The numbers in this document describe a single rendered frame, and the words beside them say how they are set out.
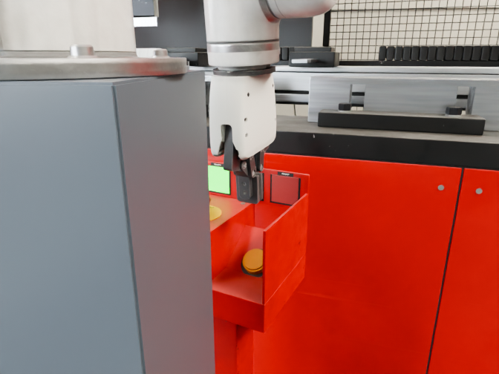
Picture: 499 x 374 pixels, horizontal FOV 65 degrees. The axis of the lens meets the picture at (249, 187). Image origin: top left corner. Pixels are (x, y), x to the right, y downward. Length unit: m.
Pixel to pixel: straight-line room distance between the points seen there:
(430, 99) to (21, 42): 0.74
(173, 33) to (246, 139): 1.15
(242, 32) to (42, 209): 0.29
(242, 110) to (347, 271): 0.49
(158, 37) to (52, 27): 1.37
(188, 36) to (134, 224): 1.37
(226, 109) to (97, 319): 0.28
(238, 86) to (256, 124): 0.05
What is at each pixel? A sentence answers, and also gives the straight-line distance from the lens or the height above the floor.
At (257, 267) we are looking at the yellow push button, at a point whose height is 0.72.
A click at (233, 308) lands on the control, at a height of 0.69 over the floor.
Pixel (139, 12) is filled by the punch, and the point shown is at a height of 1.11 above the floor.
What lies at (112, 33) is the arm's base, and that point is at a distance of 0.27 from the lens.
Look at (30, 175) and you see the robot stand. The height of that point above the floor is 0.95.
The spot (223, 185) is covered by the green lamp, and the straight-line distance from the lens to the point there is 0.67.
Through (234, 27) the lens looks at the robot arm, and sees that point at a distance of 0.45.
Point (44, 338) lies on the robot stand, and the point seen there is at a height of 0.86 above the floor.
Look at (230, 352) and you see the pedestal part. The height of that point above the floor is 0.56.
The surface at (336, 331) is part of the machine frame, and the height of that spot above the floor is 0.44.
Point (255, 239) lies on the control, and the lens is 0.62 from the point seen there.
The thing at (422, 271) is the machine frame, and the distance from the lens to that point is 0.84.
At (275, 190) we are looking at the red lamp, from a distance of 0.63.
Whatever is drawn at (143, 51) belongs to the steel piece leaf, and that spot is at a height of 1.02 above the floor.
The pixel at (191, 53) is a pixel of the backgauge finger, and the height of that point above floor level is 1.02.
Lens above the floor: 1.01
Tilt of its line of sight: 18 degrees down
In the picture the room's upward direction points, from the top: straight up
